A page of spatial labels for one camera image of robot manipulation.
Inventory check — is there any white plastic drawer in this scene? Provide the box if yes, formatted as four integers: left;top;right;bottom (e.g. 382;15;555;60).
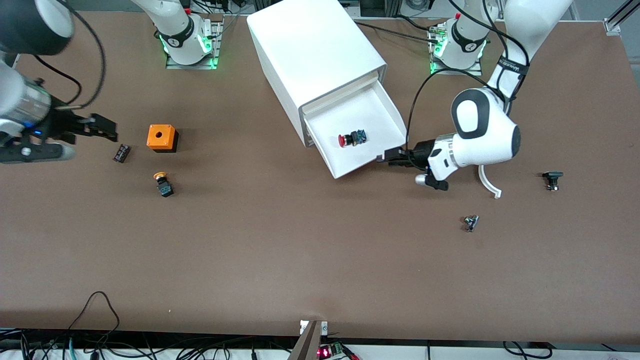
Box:
300;70;385;117
304;79;408;180

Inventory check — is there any red push button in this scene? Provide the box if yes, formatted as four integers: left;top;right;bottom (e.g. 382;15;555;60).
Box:
338;128;368;149

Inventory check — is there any yellow push button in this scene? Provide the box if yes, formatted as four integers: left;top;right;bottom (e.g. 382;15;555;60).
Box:
153;171;175;198

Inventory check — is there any white drawer cabinet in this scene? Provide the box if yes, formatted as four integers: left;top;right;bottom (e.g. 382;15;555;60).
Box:
246;0;388;149

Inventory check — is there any orange box with hole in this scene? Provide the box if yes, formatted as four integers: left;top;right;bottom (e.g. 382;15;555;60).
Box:
146;124;180;154

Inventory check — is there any black clamp part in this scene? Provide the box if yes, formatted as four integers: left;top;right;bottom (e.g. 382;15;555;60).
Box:
542;171;565;192

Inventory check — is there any circuit board with red light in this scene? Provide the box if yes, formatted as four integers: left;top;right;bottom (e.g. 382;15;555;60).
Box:
317;342;360;360

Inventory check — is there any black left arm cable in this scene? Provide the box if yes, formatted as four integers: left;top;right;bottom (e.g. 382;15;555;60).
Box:
406;0;532;163

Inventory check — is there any white curved plastic bracket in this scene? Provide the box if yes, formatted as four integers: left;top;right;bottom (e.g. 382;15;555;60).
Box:
477;164;503;200

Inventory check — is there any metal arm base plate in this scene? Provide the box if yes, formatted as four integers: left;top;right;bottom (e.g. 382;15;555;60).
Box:
428;22;484;77
165;19;224;70

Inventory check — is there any black cable on table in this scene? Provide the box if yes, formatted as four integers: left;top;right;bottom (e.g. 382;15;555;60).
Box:
352;14;443;46

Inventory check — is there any thin black looped cable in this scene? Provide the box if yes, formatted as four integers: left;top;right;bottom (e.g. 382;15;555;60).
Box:
66;291;121;335

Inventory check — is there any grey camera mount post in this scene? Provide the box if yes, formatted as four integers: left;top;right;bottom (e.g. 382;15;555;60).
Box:
287;320;329;360

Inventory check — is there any aluminium frame profile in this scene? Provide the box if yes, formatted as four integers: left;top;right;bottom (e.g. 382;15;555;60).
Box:
603;0;640;37

